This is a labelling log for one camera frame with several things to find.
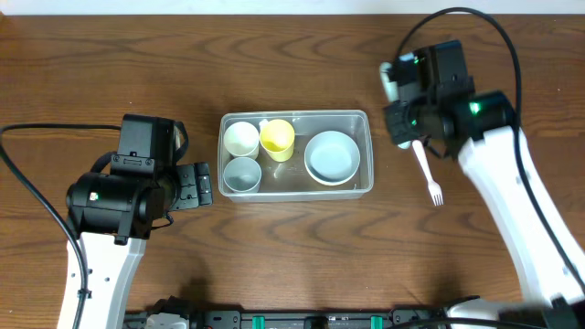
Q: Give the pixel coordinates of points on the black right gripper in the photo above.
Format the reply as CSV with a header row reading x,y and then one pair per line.
x,y
395,121

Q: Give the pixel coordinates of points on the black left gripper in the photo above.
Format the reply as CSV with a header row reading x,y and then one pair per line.
x,y
196,184

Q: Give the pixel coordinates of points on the mint green plastic spoon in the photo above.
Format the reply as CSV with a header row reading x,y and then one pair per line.
x,y
387,80

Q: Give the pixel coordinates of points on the light blue plastic cup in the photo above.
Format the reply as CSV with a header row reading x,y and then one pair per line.
x,y
242,175

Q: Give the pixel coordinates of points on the cream white plastic cup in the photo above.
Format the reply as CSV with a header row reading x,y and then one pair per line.
x,y
242,139

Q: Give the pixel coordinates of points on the pink plastic fork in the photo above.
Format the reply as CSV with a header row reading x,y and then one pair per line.
x,y
433,187

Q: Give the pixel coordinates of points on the light blue plastic bowl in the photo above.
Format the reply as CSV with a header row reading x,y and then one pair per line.
x,y
331,158

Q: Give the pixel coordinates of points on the yellow plastic cup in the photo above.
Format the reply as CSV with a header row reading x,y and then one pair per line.
x,y
277,139

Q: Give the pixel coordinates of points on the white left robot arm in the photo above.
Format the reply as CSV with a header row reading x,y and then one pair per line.
x,y
113,216

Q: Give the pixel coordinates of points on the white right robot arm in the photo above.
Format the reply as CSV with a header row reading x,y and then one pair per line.
x,y
481,134

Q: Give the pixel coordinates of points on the clear plastic container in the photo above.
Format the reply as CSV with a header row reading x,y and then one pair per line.
x,y
289,181

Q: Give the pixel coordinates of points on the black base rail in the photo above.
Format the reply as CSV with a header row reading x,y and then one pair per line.
x,y
177,313

